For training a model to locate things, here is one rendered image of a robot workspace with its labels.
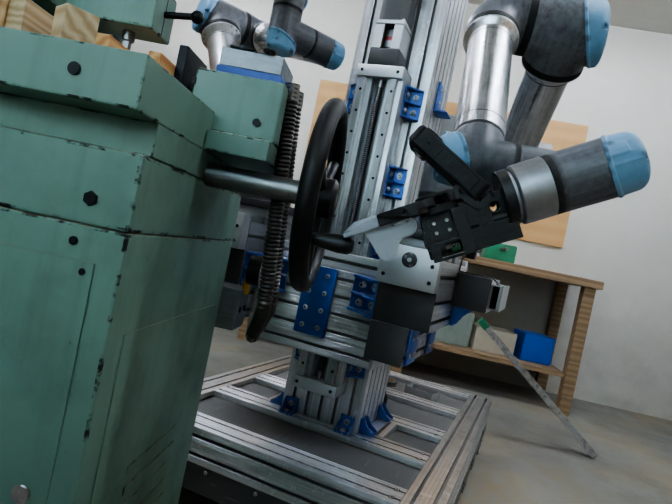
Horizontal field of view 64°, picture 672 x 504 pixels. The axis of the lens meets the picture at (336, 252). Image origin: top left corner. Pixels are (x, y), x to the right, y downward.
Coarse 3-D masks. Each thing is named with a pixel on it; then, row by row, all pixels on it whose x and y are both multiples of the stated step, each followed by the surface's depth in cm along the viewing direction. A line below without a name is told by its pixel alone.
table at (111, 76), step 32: (0, 32) 57; (32, 32) 56; (0, 64) 57; (32, 64) 56; (64, 64) 56; (96, 64) 56; (128, 64) 56; (32, 96) 61; (64, 96) 56; (96, 96) 56; (128, 96) 56; (160, 96) 60; (192, 96) 69; (192, 128) 71; (224, 160) 85; (256, 160) 77
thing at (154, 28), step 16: (80, 0) 79; (96, 0) 79; (112, 0) 78; (128, 0) 78; (144, 0) 78; (160, 0) 79; (112, 16) 78; (128, 16) 78; (144, 16) 78; (160, 16) 80; (112, 32) 84; (128, 32) 81; (144, 32) 81; (160, 32) 81
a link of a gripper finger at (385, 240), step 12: (372, 216) 66; (348, 228) 68; (360, 228) 66; (372, 228) 65; (384, 228) 66; (396, 228) 66; (408, 228) 65; (372, 240) 66; (384, 240) 66; (396, 240) 66; (384, 252) 66; (396, 252) 66
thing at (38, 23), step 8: (16, 0) 58; (24, 0) 58; (8, 8) 58; (16, 8) 58; (24, 8) 58; (32, 8) 59; (40, 8) 60; (8, 16) 58; (16, 16) 58; (24, 16) 58; (32, 16) 60; (40, 16) 61; (48, 16) 62; (8, 24) 58; (16, 24) 58; (24, 24) 59; (32, 24) 60; (40, 24) 61; (48, 24) 62; (40, 32) 61; (48, 32) 63
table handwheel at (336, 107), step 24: (336, 120) 70; (312, 144) 67; (336, 144) 87; (216, 168) 79; (312, 168) 66; (336, 168) 88; (240, 192) 80; (264, 192) 79; (288, 192) 78; (312, 192) 66; (336, 192) 77; (312, 216) 67; (288, 264) 71; (312, 264) 86
